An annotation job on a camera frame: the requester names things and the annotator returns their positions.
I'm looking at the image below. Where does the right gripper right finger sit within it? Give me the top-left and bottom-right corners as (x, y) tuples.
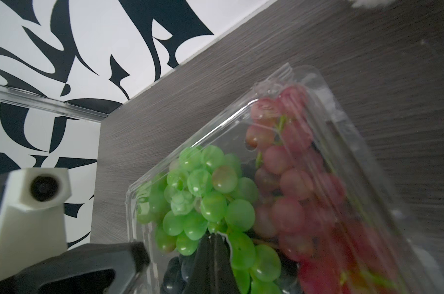
(213, 235), (240, 294)

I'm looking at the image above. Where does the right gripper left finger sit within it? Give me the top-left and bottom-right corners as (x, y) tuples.
(183, 233), (215, 294)

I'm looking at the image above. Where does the green and red grape box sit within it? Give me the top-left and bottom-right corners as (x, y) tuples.
(126, 64), (444, 294)

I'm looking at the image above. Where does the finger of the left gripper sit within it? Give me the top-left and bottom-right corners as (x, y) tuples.
(0, 242), (150, 294)

